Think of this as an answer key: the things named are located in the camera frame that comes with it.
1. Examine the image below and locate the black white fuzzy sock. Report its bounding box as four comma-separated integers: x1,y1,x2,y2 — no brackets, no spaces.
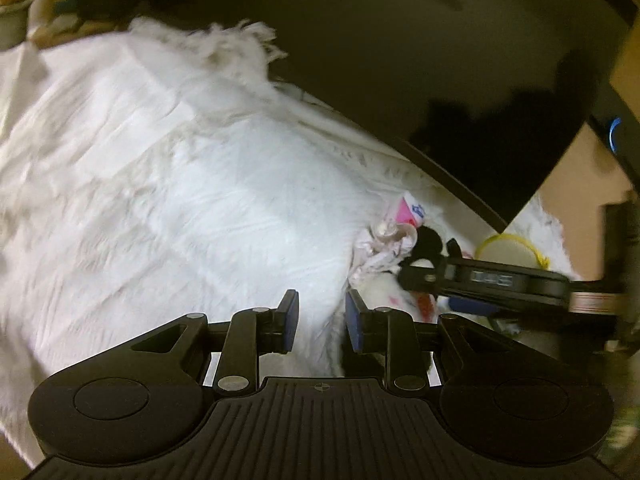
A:
348,222,444,323

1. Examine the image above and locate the pink tissue packet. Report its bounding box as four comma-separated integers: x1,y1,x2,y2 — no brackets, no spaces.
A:
384,192,425,229

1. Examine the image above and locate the white fringed cloth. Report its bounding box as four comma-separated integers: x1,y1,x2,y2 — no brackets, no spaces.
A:
1,22,490,465

